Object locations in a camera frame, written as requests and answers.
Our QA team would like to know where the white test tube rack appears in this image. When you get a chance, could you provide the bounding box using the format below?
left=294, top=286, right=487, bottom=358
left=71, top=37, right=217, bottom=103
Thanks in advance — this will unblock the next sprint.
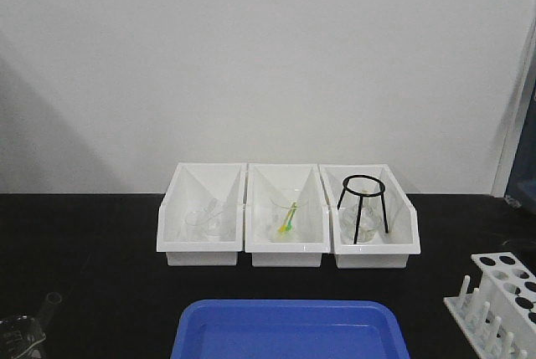
left=443, top=252, right=535, bottom=358

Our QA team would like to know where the glass beaker in middle bin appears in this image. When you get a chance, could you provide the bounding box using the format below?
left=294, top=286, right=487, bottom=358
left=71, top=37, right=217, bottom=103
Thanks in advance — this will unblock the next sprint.
left=268, top=193, right=310, bottom=243

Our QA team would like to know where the middle white storage bin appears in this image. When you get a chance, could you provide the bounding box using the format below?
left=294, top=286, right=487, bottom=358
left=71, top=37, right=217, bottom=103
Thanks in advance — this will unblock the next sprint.
left=245, top=163, right=331, bottom=268

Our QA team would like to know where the white storage bin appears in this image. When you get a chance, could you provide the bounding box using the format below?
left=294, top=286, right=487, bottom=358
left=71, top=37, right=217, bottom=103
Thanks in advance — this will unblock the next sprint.
left=156, top=162, right=247, bottom=267
left=319, top=164, right=420, bottom=269
left=245, top=163, right=331, bottom=268

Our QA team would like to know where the glassware in left bin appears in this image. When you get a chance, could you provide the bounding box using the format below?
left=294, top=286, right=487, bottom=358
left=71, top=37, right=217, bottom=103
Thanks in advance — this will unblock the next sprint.
left=184, top=198, right=224, bottom=241

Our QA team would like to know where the left white storage bin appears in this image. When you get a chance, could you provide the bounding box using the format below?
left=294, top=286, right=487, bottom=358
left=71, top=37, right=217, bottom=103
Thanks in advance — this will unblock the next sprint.
left=156, top=162, right=247, bottom=267

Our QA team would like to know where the black metal tripod stand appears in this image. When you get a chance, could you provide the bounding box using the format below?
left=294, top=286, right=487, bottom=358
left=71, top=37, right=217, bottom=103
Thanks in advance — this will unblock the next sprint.
left=337, top=174, right=389, bottom=245

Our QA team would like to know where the glass flask in right bin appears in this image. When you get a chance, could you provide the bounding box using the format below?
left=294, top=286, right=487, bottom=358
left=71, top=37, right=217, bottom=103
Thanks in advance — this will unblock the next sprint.
left=340, top=204, right=382, bottom=244

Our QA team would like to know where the right white storage bin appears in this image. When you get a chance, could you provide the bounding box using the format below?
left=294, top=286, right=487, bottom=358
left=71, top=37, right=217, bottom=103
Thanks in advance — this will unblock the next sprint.
left=319, top=164, right=420, bottom=269

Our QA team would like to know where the blue plastic tray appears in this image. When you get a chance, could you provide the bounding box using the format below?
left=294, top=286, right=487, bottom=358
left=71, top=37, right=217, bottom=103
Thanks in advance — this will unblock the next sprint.
left=171, top=300, right=410, bottom=358

